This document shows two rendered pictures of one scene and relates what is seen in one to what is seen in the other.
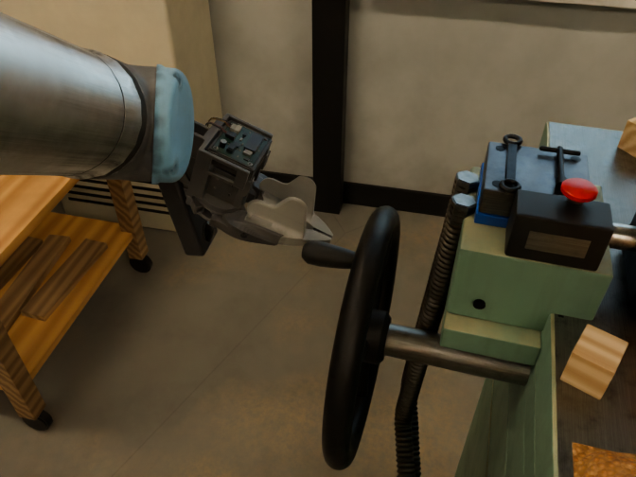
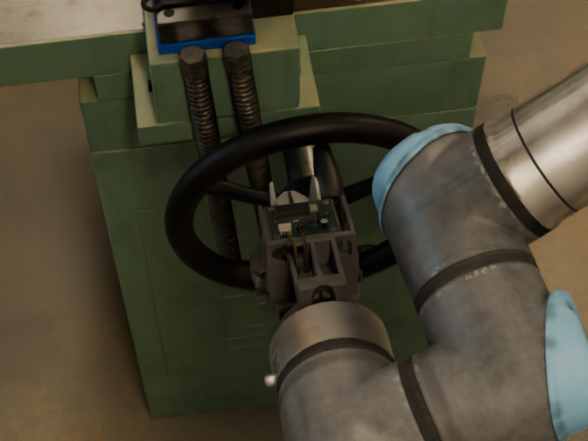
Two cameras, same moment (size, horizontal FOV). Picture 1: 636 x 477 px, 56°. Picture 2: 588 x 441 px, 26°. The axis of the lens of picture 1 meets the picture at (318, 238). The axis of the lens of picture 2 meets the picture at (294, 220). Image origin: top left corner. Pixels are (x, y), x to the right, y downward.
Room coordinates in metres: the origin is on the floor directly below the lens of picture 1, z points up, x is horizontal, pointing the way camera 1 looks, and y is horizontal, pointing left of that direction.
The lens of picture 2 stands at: (0.72, 0.57, 1.85)
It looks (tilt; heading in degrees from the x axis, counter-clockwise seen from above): 57 degrees down; 246
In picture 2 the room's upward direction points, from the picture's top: straight up
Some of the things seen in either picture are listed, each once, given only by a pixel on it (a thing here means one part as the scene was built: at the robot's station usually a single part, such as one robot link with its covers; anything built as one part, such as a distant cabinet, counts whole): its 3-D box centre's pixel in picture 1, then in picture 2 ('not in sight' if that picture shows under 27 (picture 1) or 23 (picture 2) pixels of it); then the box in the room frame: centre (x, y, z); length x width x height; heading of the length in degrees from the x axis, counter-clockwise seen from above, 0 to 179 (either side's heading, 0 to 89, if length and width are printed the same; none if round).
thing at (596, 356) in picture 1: (593, 361); not in sight; (0.31, -0.23, 0.92); 0.04 x 0.03 x 0.04; 143
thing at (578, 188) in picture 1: (578, 189); not in sight; (0.41, -0.23, 1.02); 0.03 x 0.03 x 0.01
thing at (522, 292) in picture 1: (524, 248); (219, 34); (0.45, -0.21, 0.91); 0.15 x 0.14 x 0.09; 164
